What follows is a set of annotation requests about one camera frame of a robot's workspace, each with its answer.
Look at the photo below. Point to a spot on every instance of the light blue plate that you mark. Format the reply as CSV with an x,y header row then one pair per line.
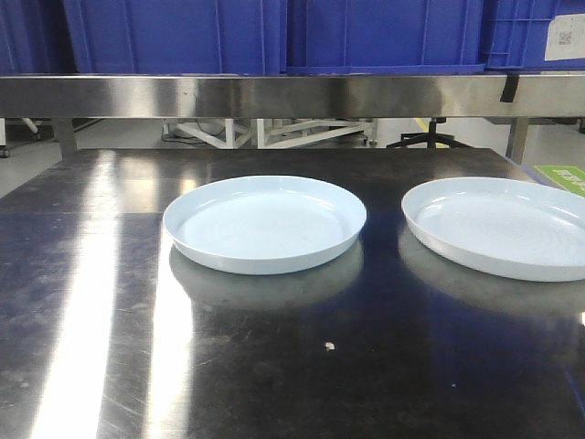
x,y
509,228
264,225

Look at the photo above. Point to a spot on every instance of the blue plastic bin left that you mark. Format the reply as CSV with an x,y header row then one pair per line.
x,y
176,37

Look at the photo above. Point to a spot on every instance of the steel table leg left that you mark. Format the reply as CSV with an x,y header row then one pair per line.
x,y
64,133

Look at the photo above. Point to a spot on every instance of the white metal frame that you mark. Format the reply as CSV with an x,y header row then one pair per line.
x,y
231,134

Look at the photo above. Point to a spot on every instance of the black tape strip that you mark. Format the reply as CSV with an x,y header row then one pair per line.
x,y
510,88

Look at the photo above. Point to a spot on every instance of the black chair base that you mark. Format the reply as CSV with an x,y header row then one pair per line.
x,y
431,138

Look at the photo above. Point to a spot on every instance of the blue plastic bin right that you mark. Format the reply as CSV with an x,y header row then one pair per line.
x,y
514,35

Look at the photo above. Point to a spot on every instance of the stainless steel shelf rail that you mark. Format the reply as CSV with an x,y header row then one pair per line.
x,y
546,94

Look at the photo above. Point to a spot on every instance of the white paper label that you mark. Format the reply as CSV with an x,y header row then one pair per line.
x,y
565,39

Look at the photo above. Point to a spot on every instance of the blue plastic bin middle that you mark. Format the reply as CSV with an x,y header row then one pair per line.
x,y
384,37

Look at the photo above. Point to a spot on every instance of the steel table leg right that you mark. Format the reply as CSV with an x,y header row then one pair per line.
x,y
517,138

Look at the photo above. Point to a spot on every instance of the steel table leg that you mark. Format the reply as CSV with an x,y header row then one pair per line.
x,y
517,138
64,133

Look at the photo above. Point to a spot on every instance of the blue plastic bin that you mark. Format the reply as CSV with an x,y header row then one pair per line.
x,y
176,37
384,37
514,35

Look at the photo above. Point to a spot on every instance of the green floor sign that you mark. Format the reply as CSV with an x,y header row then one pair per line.
x,y
570,178

